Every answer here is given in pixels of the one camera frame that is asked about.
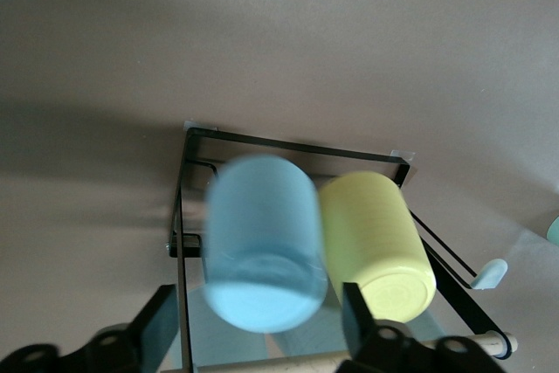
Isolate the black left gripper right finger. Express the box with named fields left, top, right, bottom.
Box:
left=342, top=281, right=507, bottom=373

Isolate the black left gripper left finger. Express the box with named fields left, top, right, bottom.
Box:
left=0, top=284, right=181, bottom=373

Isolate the blue cup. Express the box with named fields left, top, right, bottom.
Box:
left=201, top=155, right=329, bottom=334

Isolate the pale green cup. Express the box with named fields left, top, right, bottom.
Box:
left=545, top=214, right=559, bottom=256

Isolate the yellow cup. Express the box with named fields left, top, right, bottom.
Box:
left=317, top=171, right=438, bottom=322

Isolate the black wire cup rack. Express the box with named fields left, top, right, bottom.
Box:
left=161, top=127, right=519, bottom=373

